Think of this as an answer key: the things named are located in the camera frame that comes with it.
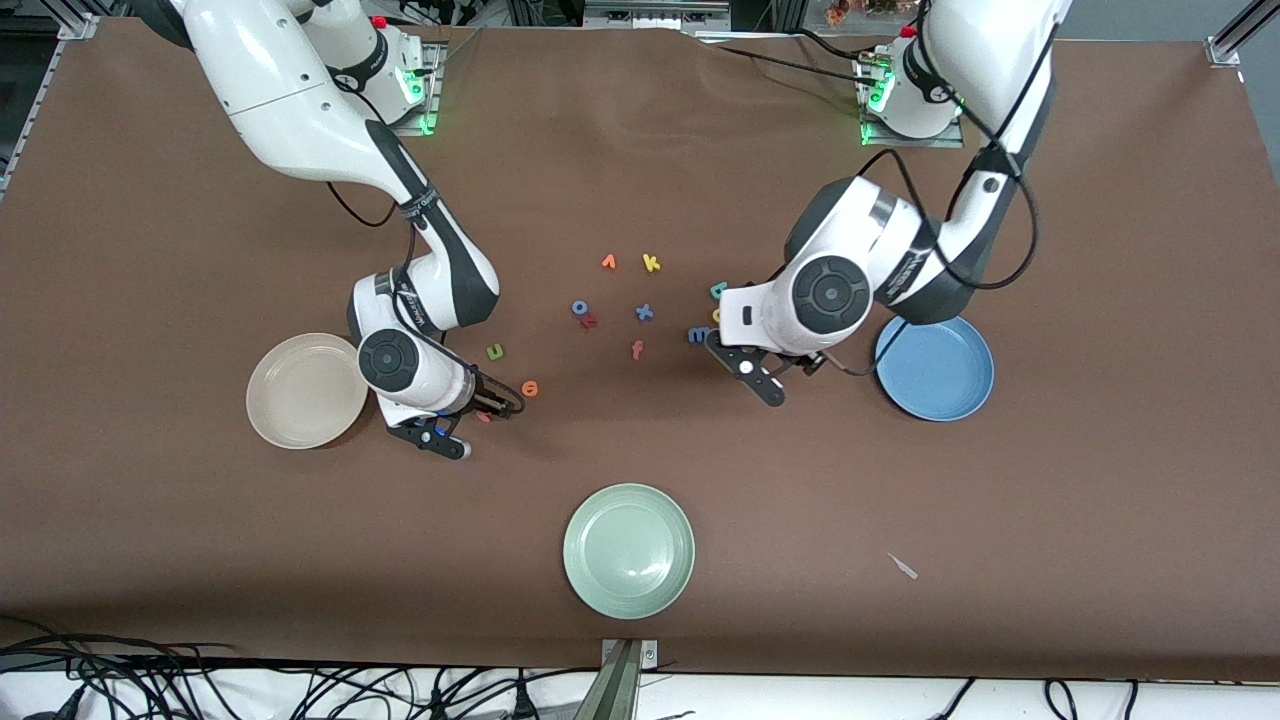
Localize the blue round plate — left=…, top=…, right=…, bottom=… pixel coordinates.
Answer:
left=874, top=312, right=996, bottom=423

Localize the beige round plate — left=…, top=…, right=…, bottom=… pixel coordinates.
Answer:
left=245, top=332, right=370, bottom=451

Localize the pale green round plate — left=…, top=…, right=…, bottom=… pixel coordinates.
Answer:
left=562, top=483, right=696, bottom=621

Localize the brown table cover sheet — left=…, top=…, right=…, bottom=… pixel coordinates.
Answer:
left=0, top=18, right=1280, bottom=683

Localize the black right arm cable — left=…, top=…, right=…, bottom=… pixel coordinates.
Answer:
left=325, top=60, right=526, bottom=416

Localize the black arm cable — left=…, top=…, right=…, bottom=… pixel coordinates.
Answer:
left=325, top=60, right=526, bottom=416
left=830, top=0, right=1061, bottom=379

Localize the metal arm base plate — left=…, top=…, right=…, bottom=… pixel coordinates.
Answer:
left=395, top=40, right=446, bottom=137
left=860, top=55, right=956, bottom=149

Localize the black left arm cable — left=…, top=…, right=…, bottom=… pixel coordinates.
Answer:
left=830, top=0, right=1061, bottom=379

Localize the grey metal camera mount bracket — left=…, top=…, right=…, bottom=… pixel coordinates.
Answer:
left=573, top=638, right=659, bottom=720

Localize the thin black cable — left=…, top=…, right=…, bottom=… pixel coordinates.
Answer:
left=700, top=30, right=876, bottom=91

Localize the grey metal frame beam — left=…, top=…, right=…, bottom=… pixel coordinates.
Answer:
left=583, top=0, right=731, bottom=31

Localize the aluminium frame profile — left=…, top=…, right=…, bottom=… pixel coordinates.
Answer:
left=0, top=12, right=101, bottom=201
left=1205, top=0, right=1280, bottom=69

